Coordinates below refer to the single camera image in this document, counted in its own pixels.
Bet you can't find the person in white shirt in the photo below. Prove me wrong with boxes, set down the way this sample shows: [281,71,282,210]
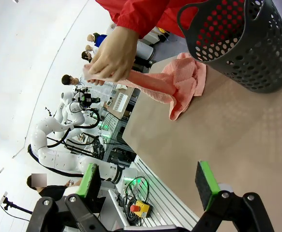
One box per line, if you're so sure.
[61,74,112,102]

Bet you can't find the black camera tripod stand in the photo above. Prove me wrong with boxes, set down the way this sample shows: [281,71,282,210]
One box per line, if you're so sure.
[0,191,33,216]

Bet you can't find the seated person in black shirt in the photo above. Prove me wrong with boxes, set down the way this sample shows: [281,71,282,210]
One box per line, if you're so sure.
[26,173,83,203]

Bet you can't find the person in red jacket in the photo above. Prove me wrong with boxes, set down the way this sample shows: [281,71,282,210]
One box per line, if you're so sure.
[140,0,248,49]

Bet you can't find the black cable bundle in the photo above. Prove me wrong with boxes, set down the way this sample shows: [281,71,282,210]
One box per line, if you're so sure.
[118,176,151,227]

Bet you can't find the person in blue top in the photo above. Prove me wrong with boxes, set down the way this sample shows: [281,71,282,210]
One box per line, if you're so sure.
[92,32,107,48]

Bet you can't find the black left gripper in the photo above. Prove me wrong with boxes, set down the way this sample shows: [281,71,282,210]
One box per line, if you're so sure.
[76,90,101,109]

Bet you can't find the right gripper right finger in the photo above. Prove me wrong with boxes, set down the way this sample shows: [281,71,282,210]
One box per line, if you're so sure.
[193,160,274,232]

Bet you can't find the dark haired bystander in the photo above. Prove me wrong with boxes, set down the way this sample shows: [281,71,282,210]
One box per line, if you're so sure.
[81,50,93,64]

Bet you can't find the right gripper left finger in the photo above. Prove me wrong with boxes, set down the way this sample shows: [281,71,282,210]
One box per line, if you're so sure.
[30,163,107,232]

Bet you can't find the person's right hand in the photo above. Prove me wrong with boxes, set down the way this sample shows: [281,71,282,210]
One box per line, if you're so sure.
[87,25,140,86]

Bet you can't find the black arm hose cable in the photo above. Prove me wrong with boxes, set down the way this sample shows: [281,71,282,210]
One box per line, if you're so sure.
[46,108,101,148]

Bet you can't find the yellow emergency stop button box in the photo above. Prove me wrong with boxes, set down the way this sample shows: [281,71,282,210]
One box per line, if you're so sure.
[130,200,151,218]

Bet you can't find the background work desk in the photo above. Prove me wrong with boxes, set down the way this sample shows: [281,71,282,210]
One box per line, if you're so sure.
[106,86,135,120]

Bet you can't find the person's right forearm red sleeve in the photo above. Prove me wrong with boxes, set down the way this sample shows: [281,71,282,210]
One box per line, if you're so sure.
[95,0,175,39]

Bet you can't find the white cylinder appliance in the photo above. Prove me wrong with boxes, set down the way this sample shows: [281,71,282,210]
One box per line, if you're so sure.
[135,40,155,61]

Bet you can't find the dark grey perforated plastic basket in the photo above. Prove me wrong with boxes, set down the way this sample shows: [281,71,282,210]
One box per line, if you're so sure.
[176,0,282,94]

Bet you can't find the pink towel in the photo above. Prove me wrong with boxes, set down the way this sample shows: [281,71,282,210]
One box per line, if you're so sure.
[82,52,207,121]

